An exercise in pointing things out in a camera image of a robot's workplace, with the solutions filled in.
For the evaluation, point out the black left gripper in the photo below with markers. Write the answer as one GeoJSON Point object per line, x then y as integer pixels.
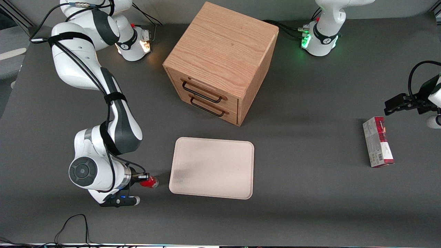
{"type": "Point", "coordinates": [419, 101]}

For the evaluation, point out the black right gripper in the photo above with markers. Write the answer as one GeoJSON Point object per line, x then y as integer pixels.
{"type": "Point", "coordinates": [137, 177]}

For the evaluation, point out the red coke bottle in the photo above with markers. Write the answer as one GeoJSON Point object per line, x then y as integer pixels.
{"type": "Point", "coordinates": [151, 183]}

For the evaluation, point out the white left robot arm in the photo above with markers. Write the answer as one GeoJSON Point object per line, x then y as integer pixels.
{"type": "Point", "coordinates": [327, 34]}

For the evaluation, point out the beige rectangular tray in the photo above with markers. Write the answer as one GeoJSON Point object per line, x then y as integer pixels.
{"type": "Point", "coordinates": [213, 168]}

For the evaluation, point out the red and grey carton box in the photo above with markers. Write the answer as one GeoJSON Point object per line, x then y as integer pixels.
{"type": "Point", "coordinates": [377, 144]}

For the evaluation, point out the wooden drawer front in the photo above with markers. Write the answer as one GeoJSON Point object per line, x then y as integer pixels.
{"type": "Point", "coordinates": [203, 88]}
{"type": "Point", "coordinates": [213, 110]}

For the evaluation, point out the wooden drawer cabinet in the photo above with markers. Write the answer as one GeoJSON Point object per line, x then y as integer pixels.
{"type": "Point", "coordinates": [224, 48]}

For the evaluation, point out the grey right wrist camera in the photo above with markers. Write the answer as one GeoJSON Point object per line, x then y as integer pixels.
{"type": "Point", "coordinates": [120, 200]}

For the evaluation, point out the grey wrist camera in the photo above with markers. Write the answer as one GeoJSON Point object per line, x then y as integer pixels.
{"type": "Point", "coordinates": [120, 200]}
{"type": "Point", "coordinates": [434, 122]}

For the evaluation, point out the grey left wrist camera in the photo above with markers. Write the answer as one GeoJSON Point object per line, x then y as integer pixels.
{"type": "Point", "coordinates": [434, 122]}

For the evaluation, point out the aluminium frame rail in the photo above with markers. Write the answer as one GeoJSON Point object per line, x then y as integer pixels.
{"type": "Point", "coordinates": [17, 13]}

